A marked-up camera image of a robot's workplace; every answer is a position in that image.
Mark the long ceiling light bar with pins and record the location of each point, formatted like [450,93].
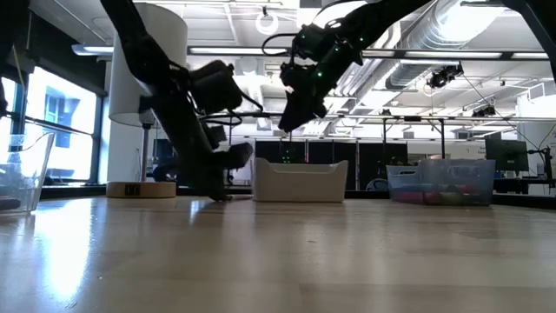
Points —
[239,51]

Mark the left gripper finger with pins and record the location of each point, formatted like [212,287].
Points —
[204,184]
[223,184]

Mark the clear shallow plastic bin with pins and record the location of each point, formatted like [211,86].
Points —
[26,174]

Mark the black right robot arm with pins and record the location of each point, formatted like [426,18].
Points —
[382,17]

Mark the white plastic bin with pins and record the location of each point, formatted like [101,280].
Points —
[299,180]

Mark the large pink highlighter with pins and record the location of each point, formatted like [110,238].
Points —
[412,197]

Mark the grey translucent plastic bin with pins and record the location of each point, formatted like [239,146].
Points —
[456,174]

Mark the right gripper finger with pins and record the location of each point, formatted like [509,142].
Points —
[290,113]
[310,114]

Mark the black cabinet row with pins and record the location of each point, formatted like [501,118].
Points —
[373,161]

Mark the white shade table lamp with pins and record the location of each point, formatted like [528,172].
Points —
[126,87]

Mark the black tripod stand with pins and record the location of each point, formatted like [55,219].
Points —
[548,165]

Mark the black aluminium table frame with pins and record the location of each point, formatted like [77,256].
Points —
[369,193]

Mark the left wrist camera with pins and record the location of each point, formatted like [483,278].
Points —
[217,87]

